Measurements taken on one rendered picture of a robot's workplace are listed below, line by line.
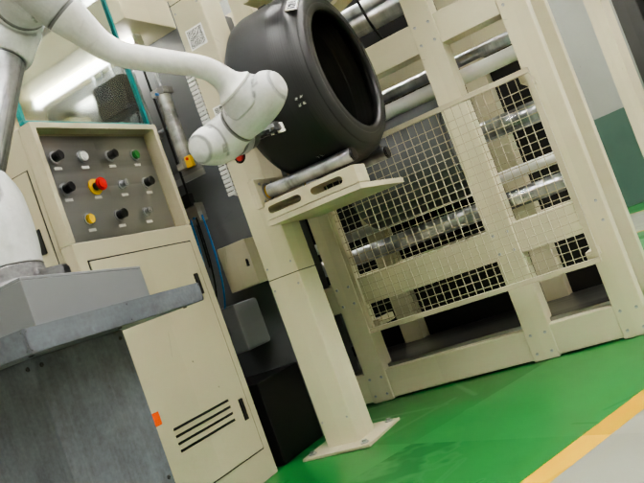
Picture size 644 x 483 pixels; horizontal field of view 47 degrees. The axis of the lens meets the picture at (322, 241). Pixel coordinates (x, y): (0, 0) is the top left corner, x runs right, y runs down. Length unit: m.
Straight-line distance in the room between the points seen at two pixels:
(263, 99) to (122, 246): 0.77
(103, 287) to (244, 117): 0.58
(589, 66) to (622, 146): 1.28
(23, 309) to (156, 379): 1.00
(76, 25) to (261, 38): 0.69
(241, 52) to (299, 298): 0.83
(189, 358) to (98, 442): 1.01
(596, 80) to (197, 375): 10.20
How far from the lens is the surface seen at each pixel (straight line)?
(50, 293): 1.37
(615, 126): 11.97
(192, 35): 2.75
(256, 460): 2.57
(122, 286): 1.51
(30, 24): 1.93
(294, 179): 2.42
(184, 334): 2.41
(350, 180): 2.30
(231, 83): 1.82
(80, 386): 1.43
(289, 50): 2.29
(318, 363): 2.58
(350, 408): 2.59
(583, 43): 12.12
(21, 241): 1.51
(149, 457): 1.53
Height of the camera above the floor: 0.57
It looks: 3 degrees up
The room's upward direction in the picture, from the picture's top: 20 degrees counter-clockwise
